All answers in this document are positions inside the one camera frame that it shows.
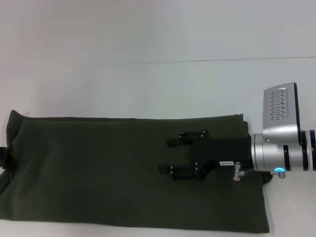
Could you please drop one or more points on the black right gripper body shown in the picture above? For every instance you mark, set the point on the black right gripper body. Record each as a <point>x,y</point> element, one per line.
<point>219,151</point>

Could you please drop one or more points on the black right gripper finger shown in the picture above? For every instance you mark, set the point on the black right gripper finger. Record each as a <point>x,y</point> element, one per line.
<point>182,171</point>
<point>185,138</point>

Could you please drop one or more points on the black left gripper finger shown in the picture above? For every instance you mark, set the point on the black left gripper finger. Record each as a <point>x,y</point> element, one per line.
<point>6,155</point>

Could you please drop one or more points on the dark green FREE t-shirt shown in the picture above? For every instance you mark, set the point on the dark green FREE t-shirt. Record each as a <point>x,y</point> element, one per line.
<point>98,177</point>

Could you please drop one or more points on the silver elbow plug connector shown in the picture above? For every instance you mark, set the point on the silver elbow plug connector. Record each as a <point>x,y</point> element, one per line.
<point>280,173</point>

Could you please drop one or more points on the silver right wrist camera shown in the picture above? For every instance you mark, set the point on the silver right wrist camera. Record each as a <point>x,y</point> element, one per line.
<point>282,116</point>

